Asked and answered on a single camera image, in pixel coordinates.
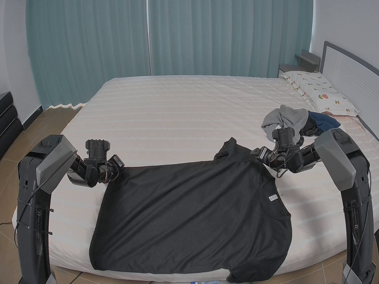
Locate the bed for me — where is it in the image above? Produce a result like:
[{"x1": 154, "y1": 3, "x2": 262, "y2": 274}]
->
[{"x1": 12, "y1": 40, "x2": 379, "y2": 279}]

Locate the pale pink pillow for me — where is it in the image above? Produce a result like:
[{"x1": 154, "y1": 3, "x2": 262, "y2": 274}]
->
[{"x1": 323, "y1": 113, "x2": 371, "y2": 136}]

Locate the white printed pillow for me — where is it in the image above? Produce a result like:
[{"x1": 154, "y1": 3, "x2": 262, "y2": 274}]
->
[{"x1": 280, "y1": 71, "x2": 360, "y2": 117}]

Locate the blue-green curtain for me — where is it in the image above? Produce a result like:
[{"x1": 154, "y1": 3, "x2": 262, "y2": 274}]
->
[
  {"x1": 26, "y1": 0, "x2": 149, "y2": 110},
  {"x1": 147, "y1": 0, "x2": 315, "y2": 78}
]

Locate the black T-shirt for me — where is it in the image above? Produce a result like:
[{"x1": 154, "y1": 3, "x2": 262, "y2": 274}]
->
[{"x1": 89, "y1": 137, "x2": 293, "y2": 283}]

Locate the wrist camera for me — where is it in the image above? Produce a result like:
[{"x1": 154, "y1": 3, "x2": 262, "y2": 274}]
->
[
  {"x1": 271, "y1": 127, "x2": 297, "y2": 147},
  {"x1": 85, "y1": 139, "x2": 111, "y2": 161}
]

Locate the grey bedside table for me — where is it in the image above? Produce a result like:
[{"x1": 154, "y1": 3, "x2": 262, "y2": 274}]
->
[{"x1": 279, "y1": 49, "x2": 321, "y2": 78}]

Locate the black cable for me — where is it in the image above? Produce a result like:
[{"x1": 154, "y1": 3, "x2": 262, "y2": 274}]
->
[
  {"x1": 346, "y1": 162, "x2": 373, "y2": 284},
  {"x1": 13, "y1": 185, "x2": 45, "y2": 248}
]

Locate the black chest of drawers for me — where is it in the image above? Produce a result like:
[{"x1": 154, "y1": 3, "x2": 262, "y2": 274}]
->
[{"x1": 0, "y1": 91, "x2": 23, "y2": 160}]

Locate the grey garment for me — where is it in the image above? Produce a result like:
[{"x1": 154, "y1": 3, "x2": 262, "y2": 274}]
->
[{"x1": 261, "y1": 105, "x2": 309, "y2": 143}]

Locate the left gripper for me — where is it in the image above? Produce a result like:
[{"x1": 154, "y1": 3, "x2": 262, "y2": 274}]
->
[{"x1": 105, "y1": 155, "x2": 125, "y2": 180}]

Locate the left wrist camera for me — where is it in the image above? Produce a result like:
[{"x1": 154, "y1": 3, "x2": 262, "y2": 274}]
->
[{"x1": 85, "y1": 139, "x2": 111, "y2": 161}]

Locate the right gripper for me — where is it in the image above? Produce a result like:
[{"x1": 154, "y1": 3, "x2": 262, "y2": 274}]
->
[{"x1": 250, "y1": 147, "x2": 275, "y2": 168}]

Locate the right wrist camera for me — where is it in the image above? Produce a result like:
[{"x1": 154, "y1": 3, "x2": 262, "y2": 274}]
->
[{"x1": 271, "y1": 127, "x2": 297, "y2": 147}]

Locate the black garment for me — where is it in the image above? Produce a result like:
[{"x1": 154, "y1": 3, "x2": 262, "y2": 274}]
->
[{"x1": 298, "y1": 117, "x2": 321, "y2": 145}]

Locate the dark blue garment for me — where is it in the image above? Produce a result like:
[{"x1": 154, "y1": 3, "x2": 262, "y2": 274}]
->
[{"x1": 308, "y1": 111, "x2": 341, "y2": 136}]

